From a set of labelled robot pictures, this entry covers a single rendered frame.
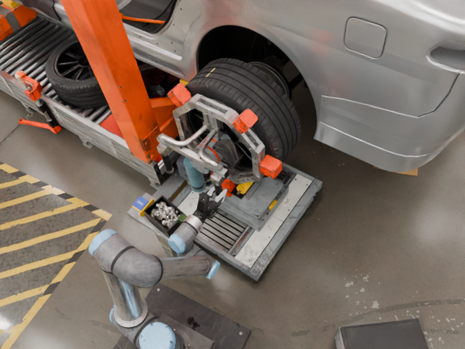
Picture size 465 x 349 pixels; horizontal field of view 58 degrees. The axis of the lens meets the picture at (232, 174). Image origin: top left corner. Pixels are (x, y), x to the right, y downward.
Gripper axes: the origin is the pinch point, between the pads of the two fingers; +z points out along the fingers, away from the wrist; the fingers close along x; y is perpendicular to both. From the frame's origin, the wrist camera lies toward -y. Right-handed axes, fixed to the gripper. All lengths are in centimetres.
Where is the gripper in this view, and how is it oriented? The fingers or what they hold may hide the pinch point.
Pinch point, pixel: (221, 188)
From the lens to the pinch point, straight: 207.7
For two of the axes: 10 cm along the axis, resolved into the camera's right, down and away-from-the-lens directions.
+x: 8.1, 4.3, -4.0
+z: 5.8, -6.9, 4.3
